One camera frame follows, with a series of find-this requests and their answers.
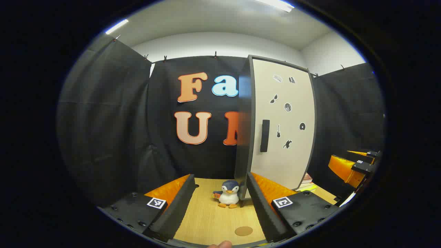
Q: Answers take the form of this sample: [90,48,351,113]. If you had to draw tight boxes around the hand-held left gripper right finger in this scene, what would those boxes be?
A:
[246,172,340,243]

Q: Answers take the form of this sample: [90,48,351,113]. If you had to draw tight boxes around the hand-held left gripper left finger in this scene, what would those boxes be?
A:
[98,174,197,243]

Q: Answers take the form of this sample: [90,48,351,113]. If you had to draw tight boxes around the black door handle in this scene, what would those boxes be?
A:
[260,120,270,153]

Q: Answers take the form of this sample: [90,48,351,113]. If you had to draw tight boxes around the grey cabinet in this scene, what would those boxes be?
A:
[234,54,317,201]

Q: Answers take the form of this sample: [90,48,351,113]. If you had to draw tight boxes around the white sheet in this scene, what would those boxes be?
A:
[339,191,357,207]

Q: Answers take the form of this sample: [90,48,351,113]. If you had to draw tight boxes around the penguin plush toy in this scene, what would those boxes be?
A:
[213,180,242,209]

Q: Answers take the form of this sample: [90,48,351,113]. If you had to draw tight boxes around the black backdrop cloth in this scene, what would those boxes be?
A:
[57,34,386,207]

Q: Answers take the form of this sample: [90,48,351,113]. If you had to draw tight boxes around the row of black cloth clips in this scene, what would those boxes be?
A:
[114,36,346,78]

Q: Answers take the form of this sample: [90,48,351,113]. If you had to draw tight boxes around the ceiling strip light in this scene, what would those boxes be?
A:
[254,0,295,13]
[105,19,130,35]

